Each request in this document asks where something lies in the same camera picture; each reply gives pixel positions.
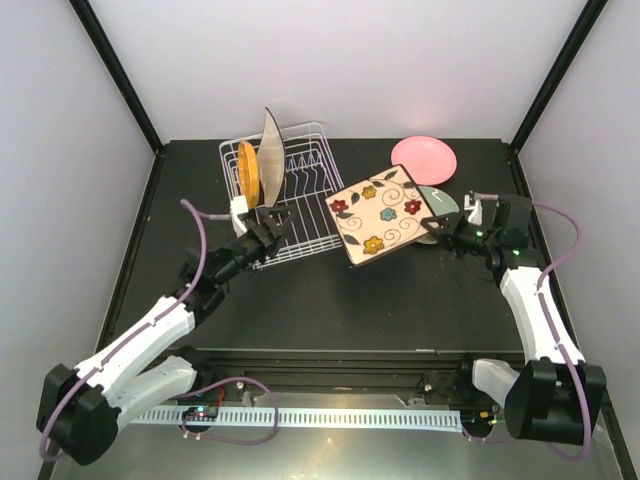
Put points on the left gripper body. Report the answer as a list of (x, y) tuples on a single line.
[(260, 246)]

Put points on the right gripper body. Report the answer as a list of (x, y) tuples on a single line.
[(461, 238)]

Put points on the white wire dish rack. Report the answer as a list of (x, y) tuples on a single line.
[(311, 176)]

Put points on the orange dotted scalloped plate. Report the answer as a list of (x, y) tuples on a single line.
[(248, 173)]

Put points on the white square plate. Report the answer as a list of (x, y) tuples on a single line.
[(271, 160)]

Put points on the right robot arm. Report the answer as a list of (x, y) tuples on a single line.
[(557, 396)]

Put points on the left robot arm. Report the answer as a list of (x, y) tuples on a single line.
[(83, 409)]

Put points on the green floral plate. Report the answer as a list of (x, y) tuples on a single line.
[(440, 203)]

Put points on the pink round plate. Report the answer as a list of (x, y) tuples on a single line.
[(429, 161)]

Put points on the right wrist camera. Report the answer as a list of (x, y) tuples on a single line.
[(473, 209)]

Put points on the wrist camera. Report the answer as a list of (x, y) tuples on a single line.
[(473, 209), (238, 212)]

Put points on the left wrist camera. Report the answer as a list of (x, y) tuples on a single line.
[(238, 212)]

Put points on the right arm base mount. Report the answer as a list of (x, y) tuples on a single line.
[(450, 387)]

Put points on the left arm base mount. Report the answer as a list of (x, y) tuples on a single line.
[(212, 392)]

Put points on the left black frame post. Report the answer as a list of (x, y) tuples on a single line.
[(89, 20)]

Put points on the black frame post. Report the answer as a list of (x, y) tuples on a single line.
[(89, 20), (572, 45)]

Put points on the white slotted cable duct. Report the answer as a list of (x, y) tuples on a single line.
[(320, 418)]

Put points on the right black frame post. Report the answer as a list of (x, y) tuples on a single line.
[(572, 45)]

